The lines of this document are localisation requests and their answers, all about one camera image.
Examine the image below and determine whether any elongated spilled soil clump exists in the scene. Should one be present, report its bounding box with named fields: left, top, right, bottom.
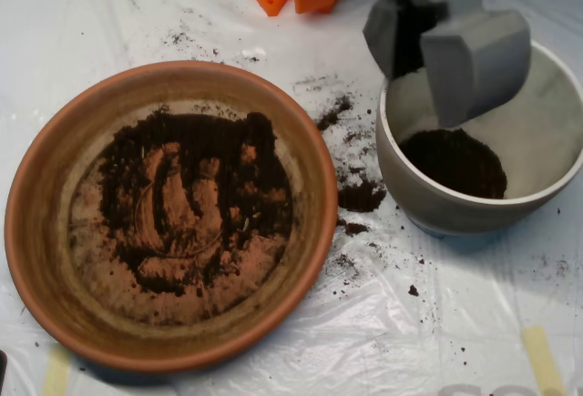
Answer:
left=316, top=95, right=355, bottom=132

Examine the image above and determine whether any white ceramic pot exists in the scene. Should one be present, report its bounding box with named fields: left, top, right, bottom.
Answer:
left=375, top=40, right=583, bottom=239

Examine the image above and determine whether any large spilled soil pile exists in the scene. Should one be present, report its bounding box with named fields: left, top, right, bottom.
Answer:
left=337, top=177, right=388, bottom=215

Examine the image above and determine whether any small spilled soil clump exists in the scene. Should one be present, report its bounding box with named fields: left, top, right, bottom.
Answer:
left=343, top=220, right=371, bottom=238

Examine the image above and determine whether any terracotta saucer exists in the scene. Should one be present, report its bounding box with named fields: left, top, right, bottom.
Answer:
left=4, top=59, right=340, bottom=374

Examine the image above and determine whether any clear plastic sheet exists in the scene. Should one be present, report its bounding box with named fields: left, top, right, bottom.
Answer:
left=0, top=0, right=583, bottom=396

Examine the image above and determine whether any beige masking tape strip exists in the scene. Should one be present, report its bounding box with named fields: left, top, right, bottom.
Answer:
left=42, top=344, right=73, bottom=396
left=522, top=326, right=566, bottom=396

